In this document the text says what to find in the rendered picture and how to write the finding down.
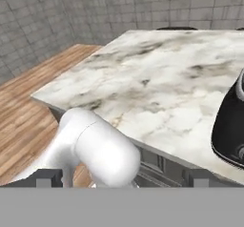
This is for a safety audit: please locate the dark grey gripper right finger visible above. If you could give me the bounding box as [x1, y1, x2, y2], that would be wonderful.
[182, 169, 244, 188]

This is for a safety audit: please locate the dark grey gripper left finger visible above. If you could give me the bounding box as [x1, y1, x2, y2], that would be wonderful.
[1, 169, 64, 188]

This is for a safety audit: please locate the black rounded appliance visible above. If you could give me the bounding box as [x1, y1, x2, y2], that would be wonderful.
[211, 69, 244, 170]

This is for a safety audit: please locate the white rounded cylinder object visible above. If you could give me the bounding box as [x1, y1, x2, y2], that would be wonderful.
[12, 107, 142, 188]

